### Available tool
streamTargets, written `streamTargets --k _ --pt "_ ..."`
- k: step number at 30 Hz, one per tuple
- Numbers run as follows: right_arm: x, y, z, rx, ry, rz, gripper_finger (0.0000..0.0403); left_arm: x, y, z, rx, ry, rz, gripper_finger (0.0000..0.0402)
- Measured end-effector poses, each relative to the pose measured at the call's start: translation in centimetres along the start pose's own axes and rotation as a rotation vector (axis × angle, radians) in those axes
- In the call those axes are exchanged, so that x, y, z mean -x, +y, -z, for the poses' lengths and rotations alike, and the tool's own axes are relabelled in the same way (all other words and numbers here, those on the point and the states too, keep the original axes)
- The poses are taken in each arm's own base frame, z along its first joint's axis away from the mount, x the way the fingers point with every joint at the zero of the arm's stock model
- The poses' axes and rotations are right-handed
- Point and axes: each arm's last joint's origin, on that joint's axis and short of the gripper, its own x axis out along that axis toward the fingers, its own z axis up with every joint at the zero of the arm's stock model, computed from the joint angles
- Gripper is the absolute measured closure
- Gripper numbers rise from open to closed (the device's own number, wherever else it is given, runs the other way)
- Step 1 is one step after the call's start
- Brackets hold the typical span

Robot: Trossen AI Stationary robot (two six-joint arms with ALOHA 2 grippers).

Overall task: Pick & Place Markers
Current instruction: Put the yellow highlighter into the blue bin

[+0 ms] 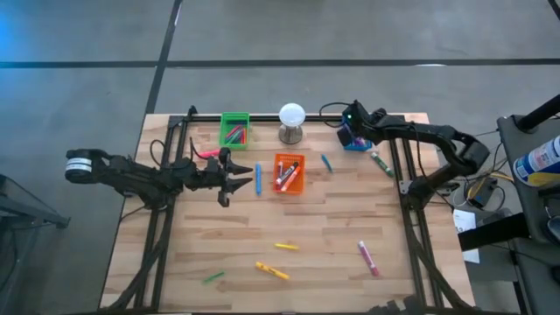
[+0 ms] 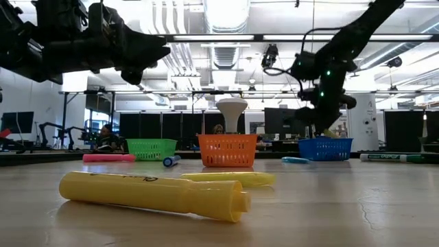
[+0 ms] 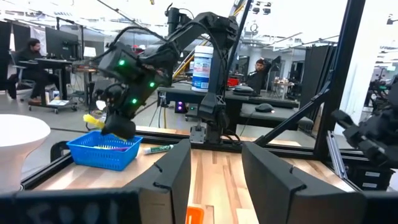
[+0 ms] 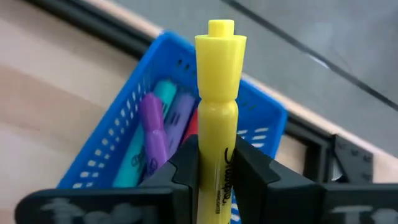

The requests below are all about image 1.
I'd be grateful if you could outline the white blue spray can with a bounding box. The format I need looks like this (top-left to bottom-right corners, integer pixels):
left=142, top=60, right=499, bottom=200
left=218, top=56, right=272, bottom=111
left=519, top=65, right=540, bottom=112
left=512, top=135, right=560, bottom=188

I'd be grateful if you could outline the green plastic basket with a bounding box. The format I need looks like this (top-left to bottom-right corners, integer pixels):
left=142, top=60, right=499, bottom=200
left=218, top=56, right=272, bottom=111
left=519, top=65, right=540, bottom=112
left=218, top=111, right=251, bottom=151

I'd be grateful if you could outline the blue plastic basket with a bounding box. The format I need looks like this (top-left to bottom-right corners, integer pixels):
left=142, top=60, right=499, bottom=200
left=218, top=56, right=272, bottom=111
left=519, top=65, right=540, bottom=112
left=336, top=124, right=374, bottom=152

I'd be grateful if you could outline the black aluminium table frame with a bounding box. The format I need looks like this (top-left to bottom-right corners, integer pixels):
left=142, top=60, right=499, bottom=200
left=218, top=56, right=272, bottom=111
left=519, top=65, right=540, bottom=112
left=101, top=104, right=473, bottom=315

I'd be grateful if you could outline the black power adapter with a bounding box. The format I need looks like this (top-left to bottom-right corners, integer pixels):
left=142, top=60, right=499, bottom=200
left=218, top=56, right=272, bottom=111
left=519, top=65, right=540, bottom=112
left=465, top=177, right=498, bottom=209

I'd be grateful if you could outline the white marker black cap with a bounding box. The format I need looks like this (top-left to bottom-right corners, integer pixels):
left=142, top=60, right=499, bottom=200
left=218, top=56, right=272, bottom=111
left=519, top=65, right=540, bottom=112
left=276, top=161, right=300, bottom=186

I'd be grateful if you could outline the thin green marker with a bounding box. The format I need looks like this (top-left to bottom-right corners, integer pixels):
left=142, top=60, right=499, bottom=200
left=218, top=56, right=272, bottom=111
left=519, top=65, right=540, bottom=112
left=201, top=270, right=227, bottom=284

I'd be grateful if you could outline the orange plastic basket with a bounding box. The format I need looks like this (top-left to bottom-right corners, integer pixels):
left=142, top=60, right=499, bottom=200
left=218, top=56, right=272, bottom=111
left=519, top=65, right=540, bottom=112
left=272, top=153, right=306, bottom=195

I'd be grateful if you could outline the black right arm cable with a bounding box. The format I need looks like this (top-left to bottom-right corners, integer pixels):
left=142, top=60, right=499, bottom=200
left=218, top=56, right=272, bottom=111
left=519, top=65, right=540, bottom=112
left=318, top=101, right=351, bottom=129

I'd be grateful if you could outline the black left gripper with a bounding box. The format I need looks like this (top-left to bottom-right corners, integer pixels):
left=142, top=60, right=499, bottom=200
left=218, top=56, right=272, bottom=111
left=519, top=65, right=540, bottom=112
left=183, top=147, right=254, bottom=208

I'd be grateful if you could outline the black flat bar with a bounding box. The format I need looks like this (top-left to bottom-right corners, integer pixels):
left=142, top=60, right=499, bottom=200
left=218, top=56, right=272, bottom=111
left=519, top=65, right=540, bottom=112
left=457, top=213, right=530, bottom=253

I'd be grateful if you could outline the white paper sheet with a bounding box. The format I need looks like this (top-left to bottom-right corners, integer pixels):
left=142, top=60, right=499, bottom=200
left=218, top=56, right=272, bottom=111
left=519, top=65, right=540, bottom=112
left=452, top=208, right=481, bottom=264

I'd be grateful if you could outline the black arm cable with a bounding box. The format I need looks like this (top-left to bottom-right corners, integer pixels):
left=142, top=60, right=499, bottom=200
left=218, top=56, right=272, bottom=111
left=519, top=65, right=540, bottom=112
left=318, top=101, right=351, bottom=129
left=149, top=136, right=207, bottom=167

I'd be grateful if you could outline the black pole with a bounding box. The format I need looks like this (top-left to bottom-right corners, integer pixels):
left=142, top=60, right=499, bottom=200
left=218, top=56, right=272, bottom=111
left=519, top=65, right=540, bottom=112
left=514, top=94, right=560, bottom=133

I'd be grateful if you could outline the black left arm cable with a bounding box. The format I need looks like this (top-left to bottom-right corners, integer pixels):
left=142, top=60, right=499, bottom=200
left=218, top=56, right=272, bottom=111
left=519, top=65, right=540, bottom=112
left=149, top=136, right=207, bottom=167

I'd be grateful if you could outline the grey side table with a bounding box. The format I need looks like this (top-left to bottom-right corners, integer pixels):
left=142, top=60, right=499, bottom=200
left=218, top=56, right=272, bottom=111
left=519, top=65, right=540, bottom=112
left=496, top=114, right=560, bottom=315

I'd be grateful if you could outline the white light bulb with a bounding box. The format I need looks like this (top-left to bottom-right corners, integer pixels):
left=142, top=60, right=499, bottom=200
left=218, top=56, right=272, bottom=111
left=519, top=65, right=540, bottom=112
left=278, top=102, right=307, bottom=145

